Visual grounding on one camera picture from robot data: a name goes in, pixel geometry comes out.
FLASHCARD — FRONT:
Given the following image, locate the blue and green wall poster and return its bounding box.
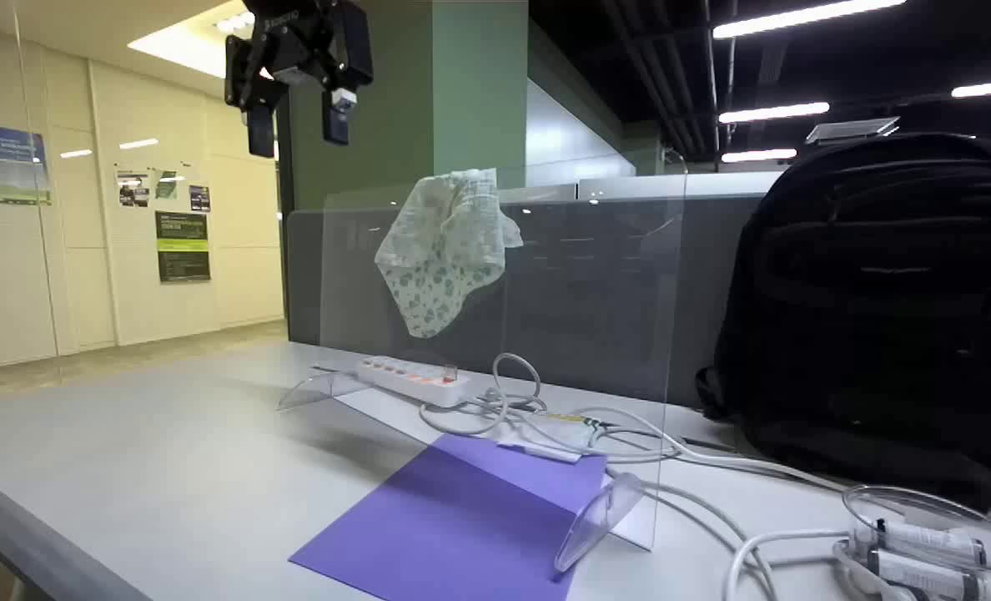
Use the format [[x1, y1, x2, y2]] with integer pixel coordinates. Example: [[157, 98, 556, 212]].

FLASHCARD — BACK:
[[0, 122, 53, 206]]

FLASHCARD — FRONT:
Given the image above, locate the pale green patterned cloth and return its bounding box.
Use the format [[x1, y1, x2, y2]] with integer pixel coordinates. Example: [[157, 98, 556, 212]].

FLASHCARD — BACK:
[[369, 165, 526, 342]]

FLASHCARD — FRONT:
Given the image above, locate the white power strip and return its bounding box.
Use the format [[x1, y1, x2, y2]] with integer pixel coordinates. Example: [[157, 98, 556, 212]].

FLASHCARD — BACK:
[[352, 353, 472, 411]]

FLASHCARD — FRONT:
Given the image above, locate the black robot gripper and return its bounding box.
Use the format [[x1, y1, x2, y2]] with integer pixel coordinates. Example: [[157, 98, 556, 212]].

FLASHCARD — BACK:
[[223, 0, 378, 161]]

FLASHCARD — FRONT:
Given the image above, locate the purple paper sheet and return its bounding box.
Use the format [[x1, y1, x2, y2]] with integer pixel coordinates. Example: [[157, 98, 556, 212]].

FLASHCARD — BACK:
[[288, 431, 610, 601]]

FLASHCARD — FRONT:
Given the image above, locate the white cable toward adapters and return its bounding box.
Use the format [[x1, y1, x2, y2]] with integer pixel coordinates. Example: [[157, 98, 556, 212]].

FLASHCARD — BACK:
[[579, 445, 991, 601]]

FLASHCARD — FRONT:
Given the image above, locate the small photo wall notice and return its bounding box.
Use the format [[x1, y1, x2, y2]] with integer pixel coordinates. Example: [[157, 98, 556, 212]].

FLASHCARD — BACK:
[[114, 169, 152, 212]]

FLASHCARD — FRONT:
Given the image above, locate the grey desk partition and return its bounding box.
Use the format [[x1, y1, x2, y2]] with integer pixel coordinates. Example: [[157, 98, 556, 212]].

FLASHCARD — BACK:
[[279, 177, 766, 411]]

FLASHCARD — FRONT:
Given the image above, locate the black backpack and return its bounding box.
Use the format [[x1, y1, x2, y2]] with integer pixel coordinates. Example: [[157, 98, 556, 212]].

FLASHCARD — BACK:
[[694, 127, 991, 515]]

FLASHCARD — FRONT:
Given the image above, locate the bright ceiling light panel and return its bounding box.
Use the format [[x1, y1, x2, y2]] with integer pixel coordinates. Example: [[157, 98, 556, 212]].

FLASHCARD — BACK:
[[122, 0, 279, 98]]

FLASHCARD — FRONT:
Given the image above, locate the dark green wall sign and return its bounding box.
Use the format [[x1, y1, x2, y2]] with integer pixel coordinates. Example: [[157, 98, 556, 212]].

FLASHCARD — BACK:
[[157, 248, 213, 288], [152, 206, 213, 248]]

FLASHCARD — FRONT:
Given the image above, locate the white looped power cable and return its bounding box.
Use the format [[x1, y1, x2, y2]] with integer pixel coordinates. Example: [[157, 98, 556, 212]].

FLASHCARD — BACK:
[[412, 352, 686, 467]]

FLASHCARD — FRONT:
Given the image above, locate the clear acrylic screen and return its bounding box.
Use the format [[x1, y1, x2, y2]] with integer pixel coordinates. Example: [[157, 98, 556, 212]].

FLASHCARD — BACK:
[[278, 165, 694, 581]]

